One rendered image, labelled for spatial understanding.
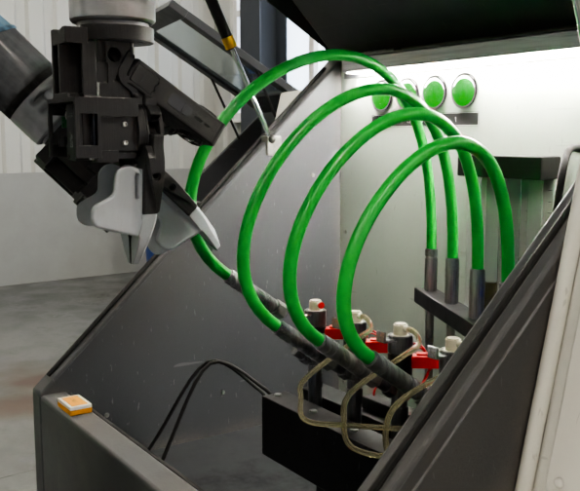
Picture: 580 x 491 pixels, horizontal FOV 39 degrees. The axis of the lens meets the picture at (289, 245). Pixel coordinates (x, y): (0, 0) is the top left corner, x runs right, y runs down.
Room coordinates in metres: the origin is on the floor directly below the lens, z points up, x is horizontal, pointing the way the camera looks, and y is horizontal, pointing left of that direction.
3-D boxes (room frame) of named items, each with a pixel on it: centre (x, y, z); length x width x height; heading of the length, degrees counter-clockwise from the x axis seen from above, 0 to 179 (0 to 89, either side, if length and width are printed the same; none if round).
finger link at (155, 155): (0.74, 0.13, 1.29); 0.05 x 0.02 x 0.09; 34
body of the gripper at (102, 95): (0.74, 0.16, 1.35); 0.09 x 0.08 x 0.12; 124
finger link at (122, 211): (0.73, 0.15, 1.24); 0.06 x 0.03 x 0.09; 124
